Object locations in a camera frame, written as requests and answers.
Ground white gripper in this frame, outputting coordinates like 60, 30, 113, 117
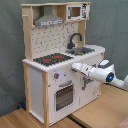
72, 63, 94, 77

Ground red oven knob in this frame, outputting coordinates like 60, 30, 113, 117
54, 73, 60, 79

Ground white oven door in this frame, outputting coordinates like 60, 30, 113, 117
49, 78, 80, 125

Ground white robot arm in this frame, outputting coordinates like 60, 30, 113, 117
72, 60, 128, 91

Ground wooden toy kitchen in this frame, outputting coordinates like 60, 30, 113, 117
22, 2, 105, 128

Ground grey sink basin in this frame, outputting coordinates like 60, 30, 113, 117
65, 47, 95, 55

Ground white fridge door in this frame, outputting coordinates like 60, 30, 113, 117
79, 55, 103, 108

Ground black faucet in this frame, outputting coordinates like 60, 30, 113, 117
67, 33, 82, 49

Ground black stovetop red burners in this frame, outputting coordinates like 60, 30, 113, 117
34, 53, 70, 66

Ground toy microwave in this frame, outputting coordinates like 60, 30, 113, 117
66, 3, 90, 21

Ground grey range hood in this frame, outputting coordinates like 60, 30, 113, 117
34, 6, 64, 27

